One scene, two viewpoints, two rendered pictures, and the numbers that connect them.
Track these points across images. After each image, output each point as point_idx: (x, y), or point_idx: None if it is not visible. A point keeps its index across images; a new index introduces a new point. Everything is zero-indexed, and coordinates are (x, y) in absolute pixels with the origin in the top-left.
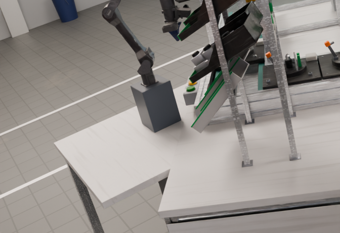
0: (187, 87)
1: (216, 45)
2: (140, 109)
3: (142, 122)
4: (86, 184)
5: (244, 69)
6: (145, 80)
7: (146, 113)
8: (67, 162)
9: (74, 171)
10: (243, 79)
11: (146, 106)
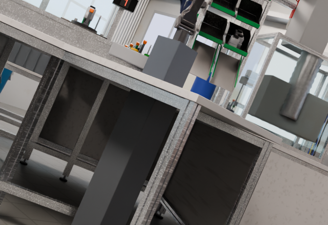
0: (147, 54)
1: (256, 38)
2: (175, 68)
3: (166, 81)
4: (262, 131)
5: (221, 53)
6: (186, 41)
7: (184, 72)
8: (192, 123)
9: (242, 123)
10: None
11: (192, 66)
